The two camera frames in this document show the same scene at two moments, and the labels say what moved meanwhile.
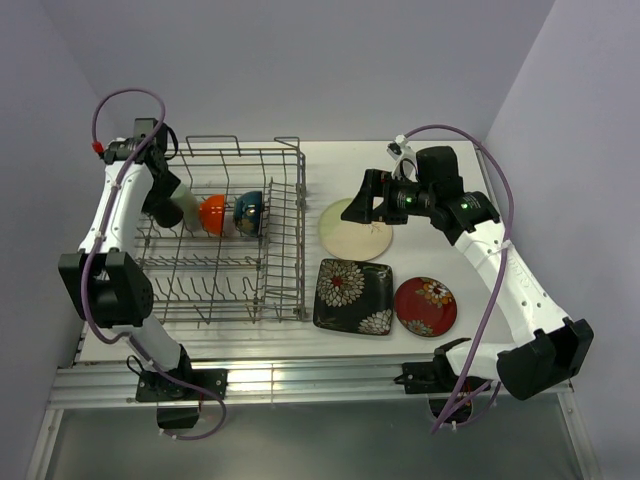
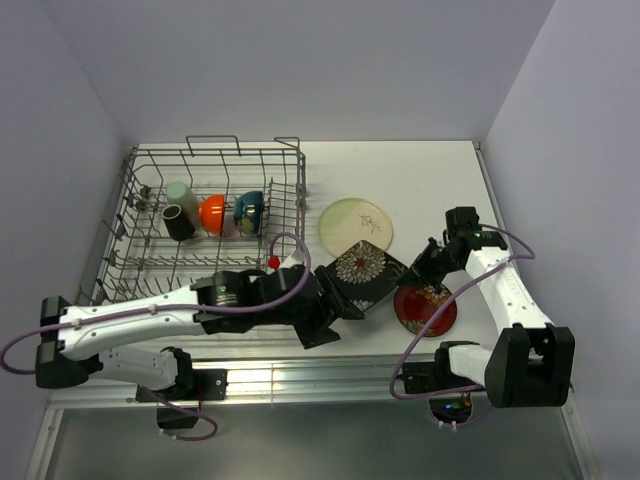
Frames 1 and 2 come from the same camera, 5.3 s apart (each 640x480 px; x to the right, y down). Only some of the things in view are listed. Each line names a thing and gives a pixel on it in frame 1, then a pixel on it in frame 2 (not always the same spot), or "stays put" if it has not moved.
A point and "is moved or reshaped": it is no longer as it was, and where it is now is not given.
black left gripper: [169, 184] to [315, 329]
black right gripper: [377, 183] to [411, 277]
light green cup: [190, 206] stays put
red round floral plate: [425, 307] stays put
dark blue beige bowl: [248, 211] stays put
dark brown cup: [168, 213] is moved or reshaped
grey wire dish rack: [247, 264] stays put
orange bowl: [212, 211] stays put
